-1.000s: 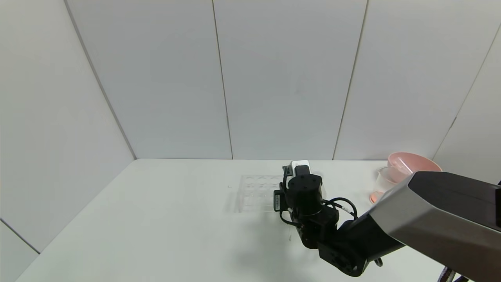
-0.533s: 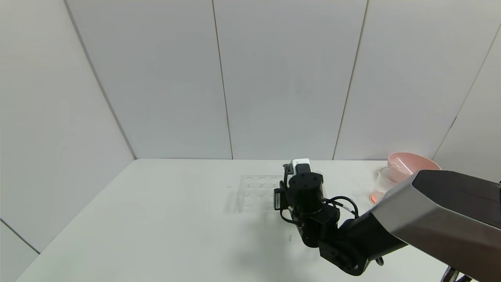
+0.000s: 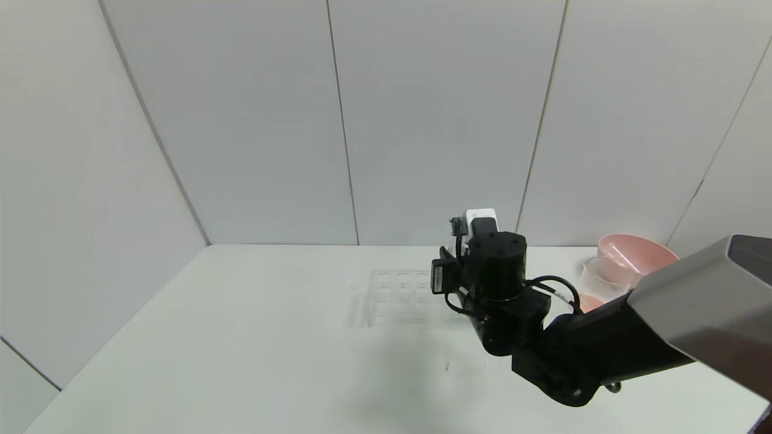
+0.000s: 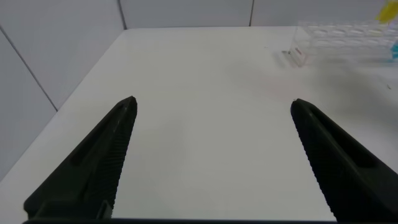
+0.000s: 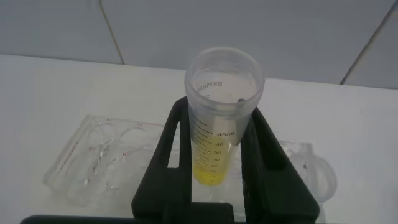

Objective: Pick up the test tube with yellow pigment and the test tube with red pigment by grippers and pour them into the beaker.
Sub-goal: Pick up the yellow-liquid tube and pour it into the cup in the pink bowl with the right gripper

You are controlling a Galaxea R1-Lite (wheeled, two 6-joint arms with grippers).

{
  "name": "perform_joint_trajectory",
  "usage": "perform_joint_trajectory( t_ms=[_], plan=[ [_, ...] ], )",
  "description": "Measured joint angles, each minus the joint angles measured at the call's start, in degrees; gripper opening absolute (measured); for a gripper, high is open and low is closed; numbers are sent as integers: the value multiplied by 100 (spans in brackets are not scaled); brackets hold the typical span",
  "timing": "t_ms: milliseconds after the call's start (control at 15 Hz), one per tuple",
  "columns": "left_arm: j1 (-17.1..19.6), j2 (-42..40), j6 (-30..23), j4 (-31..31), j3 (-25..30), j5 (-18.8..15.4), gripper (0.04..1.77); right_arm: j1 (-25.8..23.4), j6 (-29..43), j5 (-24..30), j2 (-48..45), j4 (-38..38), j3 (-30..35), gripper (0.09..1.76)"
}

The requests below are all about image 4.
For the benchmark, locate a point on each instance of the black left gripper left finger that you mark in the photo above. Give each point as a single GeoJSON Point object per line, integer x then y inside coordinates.
{"type": "Point", "coordinates": [90, 168]}

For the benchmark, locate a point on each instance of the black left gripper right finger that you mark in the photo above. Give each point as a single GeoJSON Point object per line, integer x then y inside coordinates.
{"type": "Point", "coordinates": [345, 168]}

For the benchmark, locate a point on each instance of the test tube with yellow pigment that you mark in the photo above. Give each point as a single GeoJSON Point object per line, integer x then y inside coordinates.
{"type": "Point", "coordinates": [388, 12]}

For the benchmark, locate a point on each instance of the clear plastic test tube rack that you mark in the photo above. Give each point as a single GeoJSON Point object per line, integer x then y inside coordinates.
{"type": "Point", "coordinates": [329, 43]}

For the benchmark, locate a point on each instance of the test tube with blue pigment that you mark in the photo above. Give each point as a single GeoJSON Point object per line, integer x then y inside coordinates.
{"type": "Point", "coordinates": [395, 51]}

